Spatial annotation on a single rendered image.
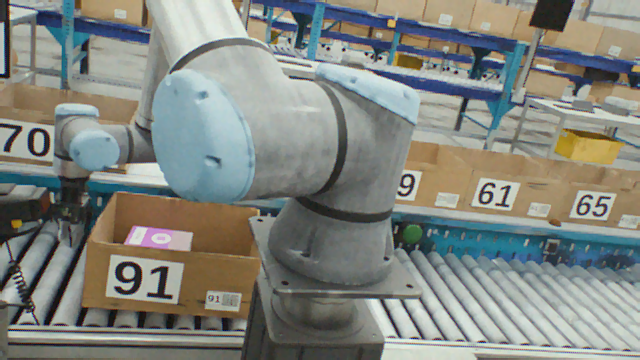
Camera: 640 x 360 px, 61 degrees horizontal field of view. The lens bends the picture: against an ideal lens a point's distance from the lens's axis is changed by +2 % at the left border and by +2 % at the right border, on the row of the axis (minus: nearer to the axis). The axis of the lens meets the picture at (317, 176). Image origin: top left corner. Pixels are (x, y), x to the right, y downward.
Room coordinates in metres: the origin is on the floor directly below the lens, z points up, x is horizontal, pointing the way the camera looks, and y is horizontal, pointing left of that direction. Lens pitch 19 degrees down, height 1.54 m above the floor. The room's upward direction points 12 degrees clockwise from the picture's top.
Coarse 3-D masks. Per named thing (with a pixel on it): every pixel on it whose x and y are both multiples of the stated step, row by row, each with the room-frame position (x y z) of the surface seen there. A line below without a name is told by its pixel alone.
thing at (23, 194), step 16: (0, 192) 0.87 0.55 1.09; (16, 192) 0.88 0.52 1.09; (32, 192) 0.90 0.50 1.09; (48, 192) 0.92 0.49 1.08; (0, 208) 0.86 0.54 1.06; (16, 208) 0.86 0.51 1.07; (32, 208) 0.87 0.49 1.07; (48, 208) 0.91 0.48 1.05; (0, 224) 0.87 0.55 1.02; (16, 224) 0.89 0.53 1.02; (0, 240) 0.87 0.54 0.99
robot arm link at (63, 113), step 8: (64, 104) 1.21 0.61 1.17; (72, 104) 1.22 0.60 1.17; (56, 112) 1.18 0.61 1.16; (64, 112) 1.16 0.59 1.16; (72, 112) 1.17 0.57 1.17; (80, 112) 1.17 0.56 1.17; (88, 112) 1.19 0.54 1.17; (96, 112) 1.21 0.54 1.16; (56, 120) 1.18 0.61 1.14; (64, 120) 1.16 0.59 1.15; (96, 120) 1.21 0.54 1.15; (56, 128) 1.17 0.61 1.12; (56, 136) 1.17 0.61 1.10; (56, 144) 1.17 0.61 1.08; (56, 152) 1.17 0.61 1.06; (64, 152) 1.16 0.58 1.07; (72, 160) 1.17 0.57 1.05
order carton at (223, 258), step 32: (128, 192) 1.34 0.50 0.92; (96, 224) 1.13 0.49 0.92; (128, 224) 1.34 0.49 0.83; (160, 224) 1.35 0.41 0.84; (192, 224) 1.37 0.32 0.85; (224, 224) 1.39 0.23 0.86; (96, 256) 1.05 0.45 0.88; (128, 256) 1.07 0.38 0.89; (160, 256) 1.08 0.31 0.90; (192, 256) 1.09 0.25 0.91; (224, 256) 1.11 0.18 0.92; (256, 256) 1.24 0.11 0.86; (96, 288) 1.05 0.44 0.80; (192, 288) 1.09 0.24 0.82; (224, 288) 1.11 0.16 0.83
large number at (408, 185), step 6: (402, 174) 1.76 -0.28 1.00; (408, 174) 1.77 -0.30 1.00; (414, 174) 1.77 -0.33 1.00; (420, 174) 1.78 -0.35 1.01; (402, 180) 1.76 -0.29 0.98; (408, 180) 1.77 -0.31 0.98; (414, 180) 1.77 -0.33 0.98; (402, 186) 1.77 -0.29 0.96; (408, 186) 1.77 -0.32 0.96; (414, 186) 1.78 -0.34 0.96; (402, 192) 1.77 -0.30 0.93; (408, 192) 1.77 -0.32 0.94; (414, 192) 1.78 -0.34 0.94; (402, 198) 1.77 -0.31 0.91; (408, 198) 1.77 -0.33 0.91
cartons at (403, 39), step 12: (324, 24) 10.55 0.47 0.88; (348, 24) 10.67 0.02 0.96; (372, 36) 10.77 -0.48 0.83; (384, 36) 10.84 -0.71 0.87; (408, 36) 10.98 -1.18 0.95; (420, 36) 11.05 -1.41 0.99; (432, 48) 11.13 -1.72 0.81; (444, 48) 11.18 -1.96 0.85; (456, 48) 11.32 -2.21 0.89; (468, 48) 11.30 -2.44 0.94; (504, 60) 11.89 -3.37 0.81; (576, 72) 11.96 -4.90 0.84
